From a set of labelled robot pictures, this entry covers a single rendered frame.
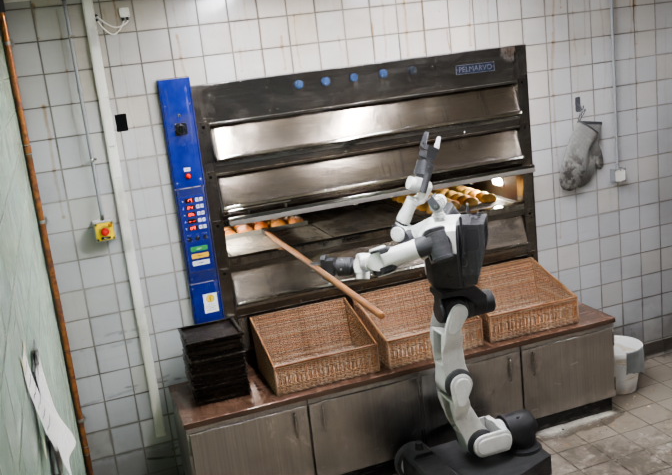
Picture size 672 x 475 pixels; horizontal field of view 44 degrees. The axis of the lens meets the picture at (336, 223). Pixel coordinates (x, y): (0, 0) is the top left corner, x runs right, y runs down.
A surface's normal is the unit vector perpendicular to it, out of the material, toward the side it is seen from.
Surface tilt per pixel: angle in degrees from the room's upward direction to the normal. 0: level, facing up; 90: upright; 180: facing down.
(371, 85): 90
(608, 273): 90
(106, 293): 90
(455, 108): 70
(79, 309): 90
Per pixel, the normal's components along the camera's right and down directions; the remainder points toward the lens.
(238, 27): 0.33, 0.18
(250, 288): 0.27, -0.17
